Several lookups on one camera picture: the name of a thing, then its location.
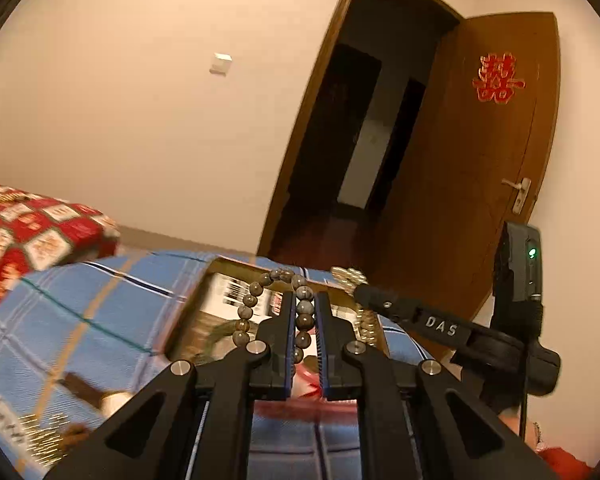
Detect wristwatch with dark strap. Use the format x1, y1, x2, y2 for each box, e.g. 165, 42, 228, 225
59, 372, 133, 418

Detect brown wooden bead mala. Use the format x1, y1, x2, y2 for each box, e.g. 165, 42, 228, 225
58, 424, 92, 454

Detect grey stone bead bracelet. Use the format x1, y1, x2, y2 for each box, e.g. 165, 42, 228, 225
232, 268, 316, 365

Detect green jade bangle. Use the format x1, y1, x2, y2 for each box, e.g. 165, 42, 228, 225
200, 320, 237, 362

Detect pink bangle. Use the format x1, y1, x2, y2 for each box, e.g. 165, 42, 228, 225
291, 356, 322, 400

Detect person's hand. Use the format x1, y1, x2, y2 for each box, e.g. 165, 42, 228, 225
498, 408, 545, 453

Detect pink metal tin box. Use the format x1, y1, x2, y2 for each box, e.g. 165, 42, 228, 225
166, 258, 388, 420

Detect brown wooden door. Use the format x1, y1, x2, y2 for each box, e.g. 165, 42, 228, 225
364, 12, 560, 318

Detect red double happiness sticker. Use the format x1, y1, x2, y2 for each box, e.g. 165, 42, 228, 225
471, 52, 526, 105

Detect red patterned bedspread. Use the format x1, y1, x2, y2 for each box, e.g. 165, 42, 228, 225
0, 184, 120, 301

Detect metal door handle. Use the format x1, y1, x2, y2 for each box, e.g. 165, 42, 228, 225
501, 178, 531, 214

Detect brown wooden door frame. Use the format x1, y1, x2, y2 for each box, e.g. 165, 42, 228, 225
257, 0, 465, 256

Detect white wall switch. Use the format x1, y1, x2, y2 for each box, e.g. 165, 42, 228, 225
209, 52, 233, 76

